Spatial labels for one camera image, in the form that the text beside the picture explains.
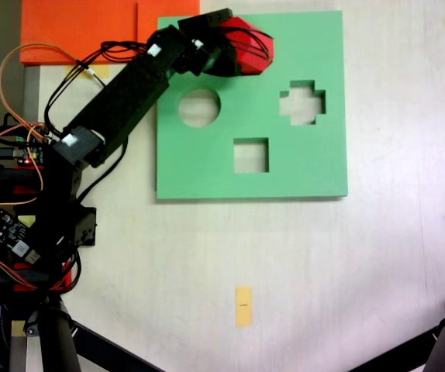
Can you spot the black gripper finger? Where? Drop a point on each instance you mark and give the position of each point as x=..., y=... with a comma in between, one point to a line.
x=220, y=62

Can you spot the red octagonal pillar block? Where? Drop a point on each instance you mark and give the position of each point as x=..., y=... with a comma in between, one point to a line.
x=251, y=66

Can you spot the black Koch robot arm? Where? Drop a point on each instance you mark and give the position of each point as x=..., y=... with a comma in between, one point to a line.
x=121, y=100

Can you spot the large orange foam block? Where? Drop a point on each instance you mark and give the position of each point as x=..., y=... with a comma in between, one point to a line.
x=79, y=31

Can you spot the wide yellow tape strip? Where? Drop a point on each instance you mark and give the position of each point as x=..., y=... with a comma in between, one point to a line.
x=102, y=71

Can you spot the green shape sorter board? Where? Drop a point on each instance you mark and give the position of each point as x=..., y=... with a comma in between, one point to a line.
x=304, y=166

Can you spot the circuit board with green terminal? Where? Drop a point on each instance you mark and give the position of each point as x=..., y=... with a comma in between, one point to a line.
x=32, y=153

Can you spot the red and black table clamp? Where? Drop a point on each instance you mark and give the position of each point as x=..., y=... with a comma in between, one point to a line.
x=67, y=277
x=21, y=190

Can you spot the yellow paper label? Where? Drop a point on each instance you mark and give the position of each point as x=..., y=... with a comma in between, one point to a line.
x=243, y=310

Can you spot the yellow sticky note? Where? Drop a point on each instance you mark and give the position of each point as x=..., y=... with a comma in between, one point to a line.
x=26, y=220

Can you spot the black circuit board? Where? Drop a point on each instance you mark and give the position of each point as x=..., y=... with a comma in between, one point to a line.
x=9, y=230

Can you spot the thin black tripod strut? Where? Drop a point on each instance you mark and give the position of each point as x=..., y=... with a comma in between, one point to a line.
x=401, y=348
x=110, y=348

